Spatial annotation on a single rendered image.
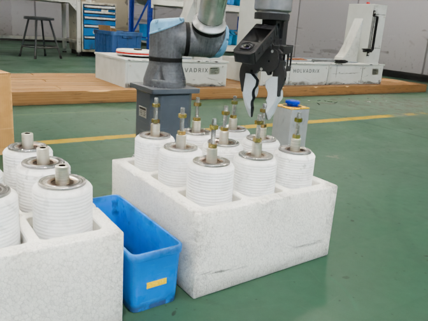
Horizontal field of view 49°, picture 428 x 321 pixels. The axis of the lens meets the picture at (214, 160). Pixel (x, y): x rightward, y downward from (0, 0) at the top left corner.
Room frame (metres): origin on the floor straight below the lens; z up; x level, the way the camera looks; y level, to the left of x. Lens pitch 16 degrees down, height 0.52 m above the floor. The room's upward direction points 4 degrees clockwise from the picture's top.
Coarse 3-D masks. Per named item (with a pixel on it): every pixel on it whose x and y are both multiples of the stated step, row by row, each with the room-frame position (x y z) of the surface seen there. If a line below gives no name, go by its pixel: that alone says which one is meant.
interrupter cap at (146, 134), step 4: (140, 132) 1.10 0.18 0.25; (144, 132) 1.11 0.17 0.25; (148, 132) 1.12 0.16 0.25; (160, 132) 1.12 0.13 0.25; (164, 132) 1.13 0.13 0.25; (140, 136) 1.08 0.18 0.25; (144, 136) 1.07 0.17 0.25; (148, 136) 1.07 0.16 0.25; (160, 136) 1.10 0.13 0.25; (164, 136) 1.09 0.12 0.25; (168, 136) 1.09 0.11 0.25
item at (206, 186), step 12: (192, 168) 0.88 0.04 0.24; (204, 168) 0.87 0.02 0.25; (216, 168) 0.87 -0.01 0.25; (228, 168) 0.88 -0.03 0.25; (192, 180) 0.88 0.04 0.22; (204, 180) 0.86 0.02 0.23; (216, 180) 0.87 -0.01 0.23; (228, 180) 0.88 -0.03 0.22; (192, 192) 0.88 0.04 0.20; (204, 192) 0.86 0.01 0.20; (216, 192) 0.86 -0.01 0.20; (228, 192) 0.88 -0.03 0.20; (204, 204) 0.86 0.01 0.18; (216, 204) 0.86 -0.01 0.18
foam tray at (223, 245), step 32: (128, 160) 1.11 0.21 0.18; (128, 192) 1.04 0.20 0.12; (160, 192) 0.92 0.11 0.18; (288, 192) 0.96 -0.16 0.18; (320, 192) 1.00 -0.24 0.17; (160, 224) 0.91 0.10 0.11; (192, 224) 0.82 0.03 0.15; (224, 224) 0.84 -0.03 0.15; (256, 224) 0.89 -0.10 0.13; (288, 224) 0.94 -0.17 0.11; (320, 224) 1.01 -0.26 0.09; (192, 256) 0.81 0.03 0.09; (224, 256) 0.84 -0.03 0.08; (256, 256) 0.89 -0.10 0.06; (288, 256) 0.95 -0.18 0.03; (320, 256) 1.02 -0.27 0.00; (192, 288) 0.81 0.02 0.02; (224, 288) 0.85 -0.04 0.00
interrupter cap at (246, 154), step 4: (240, 152) 0.99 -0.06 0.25; (244, 152) 0.99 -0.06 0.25; (248, 152) 1.00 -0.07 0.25; (264, 152) 1.00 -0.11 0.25; (268, 152) 1.00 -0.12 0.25; (240, 156) 0.96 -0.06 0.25; (244, 156) 0.96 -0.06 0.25; (248, 156) 0.96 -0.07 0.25; (264, 156) 0.98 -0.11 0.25; (268, 156) 0.97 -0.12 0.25; (272, 156) 0.97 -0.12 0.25; (260, 160) 0.94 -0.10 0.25; (264, 160) 0.95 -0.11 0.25
